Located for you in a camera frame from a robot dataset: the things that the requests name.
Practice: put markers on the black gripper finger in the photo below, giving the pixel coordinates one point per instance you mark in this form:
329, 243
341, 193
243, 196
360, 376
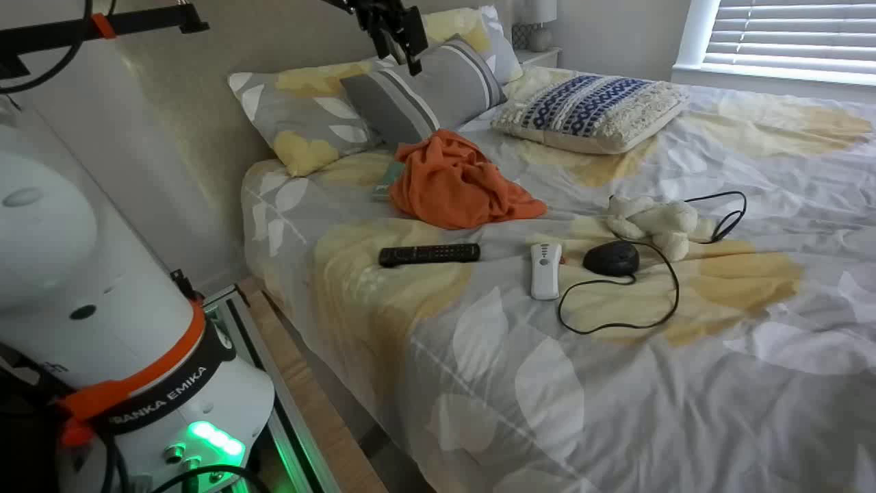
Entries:
388, 48
416, 53

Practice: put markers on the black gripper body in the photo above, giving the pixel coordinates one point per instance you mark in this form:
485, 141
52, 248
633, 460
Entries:
390, 17

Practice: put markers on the grey yellow floral bedspread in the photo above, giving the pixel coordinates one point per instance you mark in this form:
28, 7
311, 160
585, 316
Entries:
509, 393

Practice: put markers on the teal cloth piece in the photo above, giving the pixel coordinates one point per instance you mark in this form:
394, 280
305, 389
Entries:
383, 180

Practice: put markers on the white window frame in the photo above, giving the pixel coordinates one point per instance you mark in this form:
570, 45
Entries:
689, 41

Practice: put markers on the wooden bed frame rail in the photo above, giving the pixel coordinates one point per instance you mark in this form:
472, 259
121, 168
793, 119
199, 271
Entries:
301, 384

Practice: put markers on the white blue patterned pillow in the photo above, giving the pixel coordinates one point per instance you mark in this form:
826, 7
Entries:
590, 111

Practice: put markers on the white remote control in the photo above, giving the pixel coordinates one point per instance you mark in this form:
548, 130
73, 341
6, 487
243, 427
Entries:
546, 268

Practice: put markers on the white window blind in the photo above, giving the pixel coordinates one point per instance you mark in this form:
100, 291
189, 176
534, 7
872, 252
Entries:
789, 31

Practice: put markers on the metal robot stand frame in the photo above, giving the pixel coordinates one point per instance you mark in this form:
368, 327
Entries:
264, 364

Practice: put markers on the large grey yellow floral pillow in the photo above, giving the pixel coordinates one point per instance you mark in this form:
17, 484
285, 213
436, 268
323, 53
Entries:
297, 112

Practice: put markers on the beige fabric headboard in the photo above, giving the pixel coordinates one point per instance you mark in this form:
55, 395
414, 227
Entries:
201, 145

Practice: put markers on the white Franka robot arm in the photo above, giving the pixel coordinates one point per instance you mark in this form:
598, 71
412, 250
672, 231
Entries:
100, 301

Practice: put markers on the orange cloth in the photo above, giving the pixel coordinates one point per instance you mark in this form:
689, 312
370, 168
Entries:
456, 180

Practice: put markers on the white plush toy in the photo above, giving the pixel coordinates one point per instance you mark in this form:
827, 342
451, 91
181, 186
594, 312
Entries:
664, 219

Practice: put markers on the grey striped pillow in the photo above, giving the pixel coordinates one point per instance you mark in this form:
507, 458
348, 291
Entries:
440, 91

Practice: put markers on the black remote control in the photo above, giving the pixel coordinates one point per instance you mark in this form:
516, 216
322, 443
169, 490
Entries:
429, 254

